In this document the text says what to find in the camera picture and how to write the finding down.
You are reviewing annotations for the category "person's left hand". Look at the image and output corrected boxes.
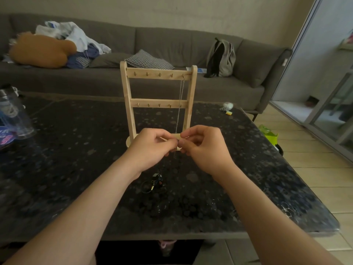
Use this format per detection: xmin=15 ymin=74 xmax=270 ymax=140
xmin=122 ymin=127 xmax=181 ymax=181

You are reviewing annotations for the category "person's right hand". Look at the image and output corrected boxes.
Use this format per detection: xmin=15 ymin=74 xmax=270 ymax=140
xmin=179 ymin=125 xmax=238 ymax=185

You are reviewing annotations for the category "silver pendant necklace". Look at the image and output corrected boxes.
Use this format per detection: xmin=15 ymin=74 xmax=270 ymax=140
xmin=165 ymin=135 xmax=191 ymax=163

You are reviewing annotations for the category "black cord necklace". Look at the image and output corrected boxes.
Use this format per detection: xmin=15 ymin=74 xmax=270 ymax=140
xmin=141 ymin=173 xmax=166 ymax=194

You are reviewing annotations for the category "silver chain necklace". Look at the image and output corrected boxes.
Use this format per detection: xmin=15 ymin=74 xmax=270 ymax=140
xmin=174 ymin=74 xmax=186 ymax=134

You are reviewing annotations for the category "wooden jewelry stand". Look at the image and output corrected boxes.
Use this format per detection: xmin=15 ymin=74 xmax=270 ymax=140
xmin=120 ymin=60 xmax=198 ymax=151

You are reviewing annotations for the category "person's left forearm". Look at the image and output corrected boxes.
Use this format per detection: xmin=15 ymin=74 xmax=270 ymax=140
xmin=4 ymin=160 xmax=141 ymax=265

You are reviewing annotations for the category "person's right forearm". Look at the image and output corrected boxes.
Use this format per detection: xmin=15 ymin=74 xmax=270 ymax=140
xmin=214 ymin=165 xmax=342 ymax=265

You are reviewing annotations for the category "green bag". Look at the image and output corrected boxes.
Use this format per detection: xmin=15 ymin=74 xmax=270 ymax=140
xmin=258 ymin=124 xmax=279 ymax=145

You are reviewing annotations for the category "checkered pillow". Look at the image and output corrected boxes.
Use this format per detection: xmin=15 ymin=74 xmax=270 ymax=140
xmin=124 ymin=49 xmax=175 ymax=70

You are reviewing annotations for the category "grey backpack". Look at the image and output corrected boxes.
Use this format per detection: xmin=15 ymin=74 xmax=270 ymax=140
xmin=204 ymin=38 xmax=236 ymax=78

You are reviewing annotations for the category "pink item under table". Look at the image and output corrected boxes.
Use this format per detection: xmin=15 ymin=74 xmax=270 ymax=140
xmin=158 ymin=240 xmax=177 ymax=257

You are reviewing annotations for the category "grey flat cushion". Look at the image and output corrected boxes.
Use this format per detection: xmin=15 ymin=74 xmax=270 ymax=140
xmin=89 ymin=53 xmax=133 ymax=68

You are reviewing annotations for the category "grey fabric sofa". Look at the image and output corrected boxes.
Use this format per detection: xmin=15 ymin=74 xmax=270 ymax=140
xmin=0 ymin=13 xmax=293 ymax=112

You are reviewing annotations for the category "blue crumpled garment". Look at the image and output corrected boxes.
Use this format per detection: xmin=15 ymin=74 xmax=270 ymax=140
xmin=66 ymin=44 xmax=100 ymax=69

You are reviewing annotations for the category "white crumpled garment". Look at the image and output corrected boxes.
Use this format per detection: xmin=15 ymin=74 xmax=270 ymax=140
xmin=35 ymin=21 xmax=112 ymax=56

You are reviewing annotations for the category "clear plastic tumbler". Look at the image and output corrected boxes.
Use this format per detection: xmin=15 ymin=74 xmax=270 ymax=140
xmin=0 ymin=85 xmax=36 ymax=140

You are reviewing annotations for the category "sliding glass door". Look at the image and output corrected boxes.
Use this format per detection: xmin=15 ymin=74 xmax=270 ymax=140
xmin=270 ymin=0 xmax=353 ymax=163

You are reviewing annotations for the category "blue printed packet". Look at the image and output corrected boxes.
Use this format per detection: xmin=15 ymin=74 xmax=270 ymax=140
xmin=0 ymin=125 xmax=16 ymax=149

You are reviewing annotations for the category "brown plush toy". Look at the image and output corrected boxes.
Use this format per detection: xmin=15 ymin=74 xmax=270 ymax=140
xmin=8 ymin=32 xmax=77 ymax=69

